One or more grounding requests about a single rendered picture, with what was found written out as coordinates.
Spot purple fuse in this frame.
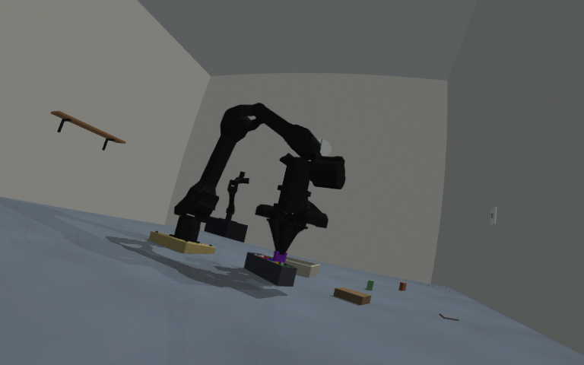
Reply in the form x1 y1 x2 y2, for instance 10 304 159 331
273 251 287 265

